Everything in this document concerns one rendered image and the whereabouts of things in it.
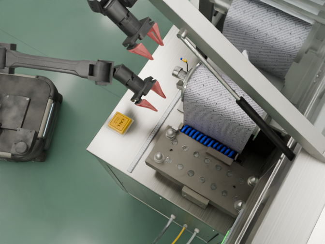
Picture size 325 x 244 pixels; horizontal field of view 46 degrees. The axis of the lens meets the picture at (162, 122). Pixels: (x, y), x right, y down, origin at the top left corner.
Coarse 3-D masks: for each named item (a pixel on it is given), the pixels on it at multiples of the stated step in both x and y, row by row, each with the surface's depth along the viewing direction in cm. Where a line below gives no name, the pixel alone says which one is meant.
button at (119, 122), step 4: (116, 112) 154; (116, 116) 153; (120, 116) 153; (124, 116) 153; (112, 120) 152; (116, 120) 152; (120, 120) 152; (124, 120) 152; (128, 120) 152; (108, 124) 152; (112, 124) 152; (116, 124) 152; (120, 124) 152; (124, 124) 152; (128, 124) 152; (112, 128) 153; (116, 128) 151; (120, 128) 151; (124, 128) 151; (120, 132) 151
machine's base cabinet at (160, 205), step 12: (108, 168) 167; (120, 180) 183; (132, 180) 156; (132, 192) 205; (144, 192) 170; (156, 204) 188; (168, 204) 158; (168, 216) 208; (180, 216) 172; (192, 228) 188; (204, 228) 159; (204, 240) 208; (216, 240) 171
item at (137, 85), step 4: (132, 76) 132; (136, 76) 133; (148, 76) 136; (132, 80) 132; (136, 80) 132; (140, 80) 133; (144, 80) 138; (148, 80) 134; (128, 84) 132; (132, 84) 132; (136, 84) 132; (140, 84) 133; (144, 84) 133; (128, 88) 134; (132, 88) 133; (136, 88) 133; (140, 88) 133; (144, 88) 133; (136, 92) 134; (140, 92) 132; (136, 96) 132; (140, 96) 133; (132, 100) 135; (136, 100) 133
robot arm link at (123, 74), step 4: (116, 68) 130; (120, 68) 130; (124, 68) 131; (128, 68) 132; (116, 72) 131; (120, 72) 130; (124, 72) 130; (128, 72) 131; (132, 72) 132; (116, 76) 131; (120, 76) 131; (124, 76) 131; (128, 76) 131; (120, 80) 132; (124, 80) 131; (128, 80) 132; (124, 84) 133
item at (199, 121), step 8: (184, 104) 124; (184, 112) 131; (192, 112) 126; (200, 112) 122; (184, 120) 137; (192, 120) 133; (200, 120) 128; (208, 120) 124; (200, 128) 135; (208, 128) 131; (216, 128) 126; (224, 128) 122; (208, 136) 138; (216, 136) 133; (224, 136) 128; (232, 136) 124; (240, 136) 120; (224, 144) 136; (232, 144) 131; (240, 144) 127; (240, 152) 134
